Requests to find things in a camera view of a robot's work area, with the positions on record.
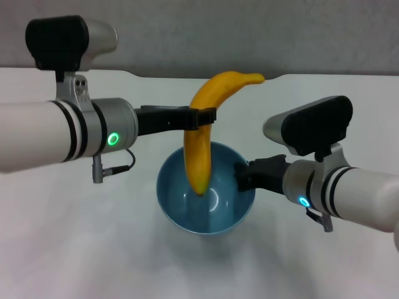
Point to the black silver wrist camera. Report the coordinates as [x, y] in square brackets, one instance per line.
[315, 124]
[62, 40]

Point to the yellow banana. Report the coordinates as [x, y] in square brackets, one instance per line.
[199, 149]

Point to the silver camera bracket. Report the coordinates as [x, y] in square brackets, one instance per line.
[333, 154]
[76, 88]

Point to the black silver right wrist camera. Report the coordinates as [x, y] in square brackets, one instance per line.
[315, 124]

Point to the silver left camera bracket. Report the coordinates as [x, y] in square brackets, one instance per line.
[76, 88]

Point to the silver right camera bracket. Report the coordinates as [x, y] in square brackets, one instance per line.
[333, 154]

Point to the blue plastic bowl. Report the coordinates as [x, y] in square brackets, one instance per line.
[205, 215]

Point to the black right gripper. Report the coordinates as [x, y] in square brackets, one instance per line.
[268, 176]

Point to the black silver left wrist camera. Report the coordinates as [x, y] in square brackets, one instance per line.
[62, 40]

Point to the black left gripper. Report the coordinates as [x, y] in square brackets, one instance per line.
[162, 120]

